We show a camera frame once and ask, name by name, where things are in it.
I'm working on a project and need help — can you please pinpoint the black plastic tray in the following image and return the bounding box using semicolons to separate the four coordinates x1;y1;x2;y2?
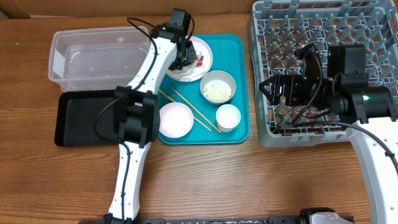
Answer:
54;90;118;147

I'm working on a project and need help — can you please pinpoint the red snack wrapper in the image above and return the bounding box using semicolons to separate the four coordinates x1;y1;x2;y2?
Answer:
196;55;204;67

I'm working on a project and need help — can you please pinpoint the wooden chopstick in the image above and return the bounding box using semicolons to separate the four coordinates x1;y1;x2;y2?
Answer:
159;90;212;132
170;86;221;133

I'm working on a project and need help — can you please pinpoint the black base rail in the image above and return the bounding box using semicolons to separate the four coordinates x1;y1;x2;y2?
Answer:
79;215;355;224

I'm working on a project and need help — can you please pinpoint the white napkin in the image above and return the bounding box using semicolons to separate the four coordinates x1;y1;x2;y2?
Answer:
167;60;200;82

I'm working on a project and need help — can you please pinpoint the right wooden chopstick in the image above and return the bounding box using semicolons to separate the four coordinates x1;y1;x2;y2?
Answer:
170;86;221;133

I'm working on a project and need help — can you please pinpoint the grey bowl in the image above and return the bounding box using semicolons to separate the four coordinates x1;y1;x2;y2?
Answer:
200;70;236;105

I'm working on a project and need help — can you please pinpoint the left wooden chopstick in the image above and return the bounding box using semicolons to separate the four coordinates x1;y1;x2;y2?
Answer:
159;90;212;132

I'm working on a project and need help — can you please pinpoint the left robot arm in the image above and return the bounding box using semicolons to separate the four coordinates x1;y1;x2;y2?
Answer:
102;9;197;223

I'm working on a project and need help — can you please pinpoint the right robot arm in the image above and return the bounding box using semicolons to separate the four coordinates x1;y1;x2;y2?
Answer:
259;44;397;223

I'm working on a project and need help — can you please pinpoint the cooked white rice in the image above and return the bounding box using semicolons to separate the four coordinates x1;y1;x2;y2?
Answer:
203;80;232;103

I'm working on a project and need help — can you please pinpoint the clear plastic bin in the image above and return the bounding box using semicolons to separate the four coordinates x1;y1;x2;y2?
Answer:
48;26;150;91

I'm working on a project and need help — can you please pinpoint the cardboard box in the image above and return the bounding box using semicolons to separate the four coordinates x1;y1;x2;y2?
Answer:
1;0;254;19

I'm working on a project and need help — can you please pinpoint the white cup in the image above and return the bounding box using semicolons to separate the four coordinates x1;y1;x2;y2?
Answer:
216;104;241;133

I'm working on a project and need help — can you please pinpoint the grey dishwasher rack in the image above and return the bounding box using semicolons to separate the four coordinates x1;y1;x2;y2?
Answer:
248;0;397;147

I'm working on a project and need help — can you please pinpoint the large white plate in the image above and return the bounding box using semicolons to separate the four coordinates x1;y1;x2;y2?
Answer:
188;36;213;82

